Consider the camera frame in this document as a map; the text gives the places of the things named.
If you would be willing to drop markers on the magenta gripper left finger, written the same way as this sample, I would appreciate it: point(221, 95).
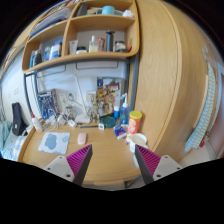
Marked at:
point(73, 167)

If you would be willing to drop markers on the yellow orange chips can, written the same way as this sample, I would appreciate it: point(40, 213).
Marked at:
point(134, 122)

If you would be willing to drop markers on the white ceramic mug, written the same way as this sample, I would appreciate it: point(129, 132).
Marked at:
point(137, 139)

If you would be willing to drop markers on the blue snack packet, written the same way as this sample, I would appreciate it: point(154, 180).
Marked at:
point(119, 131)

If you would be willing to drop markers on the dark green round container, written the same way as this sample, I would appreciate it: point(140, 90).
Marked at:
point(108, 122)

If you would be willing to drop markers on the black pen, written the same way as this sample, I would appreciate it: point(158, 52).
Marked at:
point(89, 126)

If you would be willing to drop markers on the wooden wall shelf unit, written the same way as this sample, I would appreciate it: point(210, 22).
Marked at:
point(82, 28)

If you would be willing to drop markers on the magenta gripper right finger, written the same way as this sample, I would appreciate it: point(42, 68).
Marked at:
point(154, 167)

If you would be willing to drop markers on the striped towel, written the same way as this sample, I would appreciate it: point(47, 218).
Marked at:
point(197, 135)

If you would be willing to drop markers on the black bag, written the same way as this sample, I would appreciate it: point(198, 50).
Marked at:
point(19, 125)

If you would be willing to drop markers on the white desk lamp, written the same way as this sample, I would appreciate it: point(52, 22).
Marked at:
point(83, 117)

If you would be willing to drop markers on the white power adapter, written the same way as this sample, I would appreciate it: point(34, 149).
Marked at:
point(72, 123)

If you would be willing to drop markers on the pink computer mouse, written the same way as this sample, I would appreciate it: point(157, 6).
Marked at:
point(82, 138)

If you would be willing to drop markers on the white tube on shelf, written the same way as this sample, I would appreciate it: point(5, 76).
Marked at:
point(73, 46)

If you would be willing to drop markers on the clear yellowish bottle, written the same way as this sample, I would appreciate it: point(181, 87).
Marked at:
point(93, 45)

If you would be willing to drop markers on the blue poster card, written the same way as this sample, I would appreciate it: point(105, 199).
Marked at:
point(48, 103)

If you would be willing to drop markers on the black tall bottle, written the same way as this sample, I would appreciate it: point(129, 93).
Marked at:
point(109, 41)

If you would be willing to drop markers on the small white digital clock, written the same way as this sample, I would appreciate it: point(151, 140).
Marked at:
point(101, 126)

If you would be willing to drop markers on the blue spray bottle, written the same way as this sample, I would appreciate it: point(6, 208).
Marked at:
point(125, 110)

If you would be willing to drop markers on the photo collage board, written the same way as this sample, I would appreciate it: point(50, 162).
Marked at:
point(109, 90)

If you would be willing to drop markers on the white bottle red cap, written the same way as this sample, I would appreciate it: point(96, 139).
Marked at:
point(36, 123)

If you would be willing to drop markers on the blue cloud mouse pad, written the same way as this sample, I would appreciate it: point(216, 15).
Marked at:
point(54, 142)

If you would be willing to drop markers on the teal round box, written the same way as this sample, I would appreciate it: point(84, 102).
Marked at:
point(108, 10)

